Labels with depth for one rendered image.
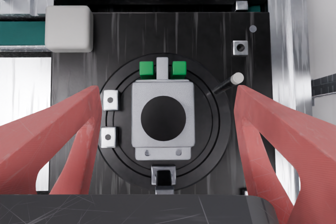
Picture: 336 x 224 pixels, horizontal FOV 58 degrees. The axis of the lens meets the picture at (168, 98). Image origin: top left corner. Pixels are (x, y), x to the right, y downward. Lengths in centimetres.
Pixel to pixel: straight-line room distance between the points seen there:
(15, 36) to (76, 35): 9
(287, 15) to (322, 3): 14
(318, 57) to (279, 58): 14
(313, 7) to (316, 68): 9
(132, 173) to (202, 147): 7
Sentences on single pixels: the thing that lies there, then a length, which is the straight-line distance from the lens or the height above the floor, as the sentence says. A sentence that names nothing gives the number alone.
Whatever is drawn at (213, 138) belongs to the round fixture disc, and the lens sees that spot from 31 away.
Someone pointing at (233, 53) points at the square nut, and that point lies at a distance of 33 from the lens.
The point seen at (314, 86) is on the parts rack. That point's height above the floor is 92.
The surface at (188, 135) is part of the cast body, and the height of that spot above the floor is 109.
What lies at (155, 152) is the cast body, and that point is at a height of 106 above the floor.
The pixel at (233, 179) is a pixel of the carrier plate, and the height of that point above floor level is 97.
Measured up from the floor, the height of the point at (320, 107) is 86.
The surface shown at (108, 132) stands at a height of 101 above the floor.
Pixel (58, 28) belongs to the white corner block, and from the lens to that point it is 33.
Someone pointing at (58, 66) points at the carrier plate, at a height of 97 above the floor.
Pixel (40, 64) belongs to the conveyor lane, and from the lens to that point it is 41.
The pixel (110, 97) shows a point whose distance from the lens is 29.
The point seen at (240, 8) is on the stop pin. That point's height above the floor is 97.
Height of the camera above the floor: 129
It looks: 85 degrees down
